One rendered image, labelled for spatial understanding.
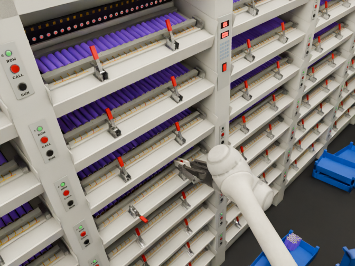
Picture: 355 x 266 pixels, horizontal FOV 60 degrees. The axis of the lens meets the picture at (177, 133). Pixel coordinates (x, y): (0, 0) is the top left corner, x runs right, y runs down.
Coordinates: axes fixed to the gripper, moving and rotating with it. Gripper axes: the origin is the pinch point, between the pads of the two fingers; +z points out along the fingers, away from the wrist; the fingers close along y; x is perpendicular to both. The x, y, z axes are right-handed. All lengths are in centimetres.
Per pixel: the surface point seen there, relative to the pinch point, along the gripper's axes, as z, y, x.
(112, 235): -0.3, -37.9, -8.0
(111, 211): 4.3, -33.4, -2.7
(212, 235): 12, 17, -64
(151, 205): -0.2, -19.1, -8.0
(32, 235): -2, -60, 12
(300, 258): -17, 59, -103
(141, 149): 0.7, -15.8, 15.8
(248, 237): 17, 52, -100
